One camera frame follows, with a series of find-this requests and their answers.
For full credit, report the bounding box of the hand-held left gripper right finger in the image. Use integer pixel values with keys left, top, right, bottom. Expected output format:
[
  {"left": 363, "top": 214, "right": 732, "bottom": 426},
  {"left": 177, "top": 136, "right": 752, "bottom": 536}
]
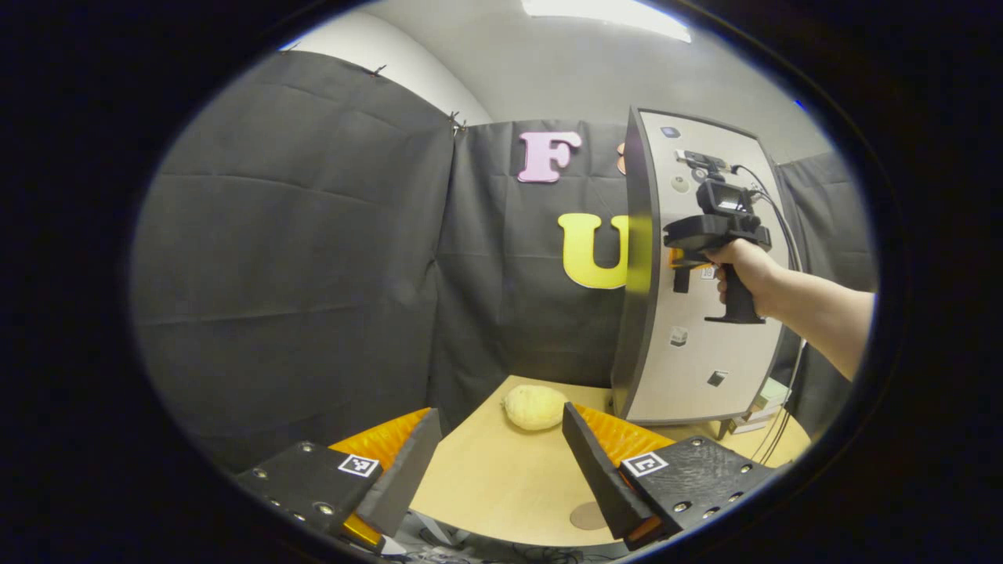
[{"left": 561, "top": 402, "right": 780, "bottom": 551}]

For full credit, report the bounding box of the dark grey cabinet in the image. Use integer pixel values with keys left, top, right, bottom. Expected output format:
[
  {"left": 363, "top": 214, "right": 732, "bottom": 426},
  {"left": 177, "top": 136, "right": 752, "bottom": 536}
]
[{"left": 610, "top": 106, "right": 794, "bottom": 441}]

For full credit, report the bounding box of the pale yellow bread bun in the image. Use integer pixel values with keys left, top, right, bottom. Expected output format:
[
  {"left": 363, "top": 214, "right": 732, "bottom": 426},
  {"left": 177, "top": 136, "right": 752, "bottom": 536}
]
[{"left": 502, "top": 384, "right": 568, "bottom": 432}]

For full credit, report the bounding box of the large ceiling light panel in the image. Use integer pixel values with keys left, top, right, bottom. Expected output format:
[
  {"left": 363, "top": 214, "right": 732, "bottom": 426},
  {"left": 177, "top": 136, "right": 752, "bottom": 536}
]
[{"left": 521, "top": 0, "right": 694, "bottom": 44}]

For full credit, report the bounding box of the black backdrop cloth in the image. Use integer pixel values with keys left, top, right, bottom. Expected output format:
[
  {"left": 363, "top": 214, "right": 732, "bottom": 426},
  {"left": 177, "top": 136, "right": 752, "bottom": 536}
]
[{"left": 129, "top": 51, "right": 878, "bottom": 471}]

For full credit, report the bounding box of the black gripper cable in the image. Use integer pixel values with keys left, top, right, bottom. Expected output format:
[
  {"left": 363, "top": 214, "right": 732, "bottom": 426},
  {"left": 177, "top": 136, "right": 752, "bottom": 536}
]
[{"left": 730, "top": 163, "right": 808, "bottom": 465}]

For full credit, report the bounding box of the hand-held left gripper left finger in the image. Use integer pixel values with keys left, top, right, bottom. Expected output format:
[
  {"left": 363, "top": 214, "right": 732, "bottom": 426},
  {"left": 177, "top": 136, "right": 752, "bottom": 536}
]
[{"left": 235, "top": 407, "right": 444, "bottom": 553}]

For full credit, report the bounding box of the light grey cabinet door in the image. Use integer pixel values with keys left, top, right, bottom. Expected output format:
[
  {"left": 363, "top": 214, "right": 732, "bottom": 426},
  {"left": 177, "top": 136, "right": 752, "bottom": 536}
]
[{"left": 627, "top": 110, "right": 792, "bottom": 425}]

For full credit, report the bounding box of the round brown coaster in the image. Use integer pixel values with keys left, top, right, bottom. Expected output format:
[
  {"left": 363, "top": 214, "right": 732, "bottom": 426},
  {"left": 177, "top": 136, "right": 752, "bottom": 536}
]
[{"left": 570, "top": 501, "right": 608, "bottom": 531}]

